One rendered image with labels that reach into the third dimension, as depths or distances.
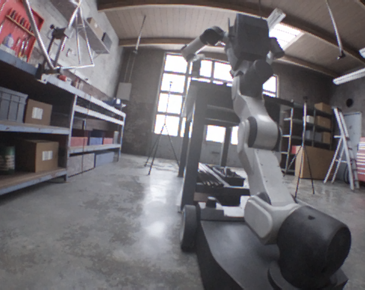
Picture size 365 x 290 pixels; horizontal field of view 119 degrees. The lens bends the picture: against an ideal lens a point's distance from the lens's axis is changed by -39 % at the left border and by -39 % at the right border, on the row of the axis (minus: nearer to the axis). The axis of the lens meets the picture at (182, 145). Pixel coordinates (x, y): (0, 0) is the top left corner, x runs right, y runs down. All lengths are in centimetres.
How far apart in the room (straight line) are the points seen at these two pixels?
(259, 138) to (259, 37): 61
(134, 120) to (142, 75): 121
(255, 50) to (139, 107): 377
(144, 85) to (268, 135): 409
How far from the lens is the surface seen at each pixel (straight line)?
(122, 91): 459
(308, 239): 44
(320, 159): 503
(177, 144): 440
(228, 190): 128
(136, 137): 443
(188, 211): 77
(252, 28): 112
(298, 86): 597
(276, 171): 71
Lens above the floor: 48
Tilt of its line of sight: 1 degrees down
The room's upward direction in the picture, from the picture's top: 8 degrees clockwise
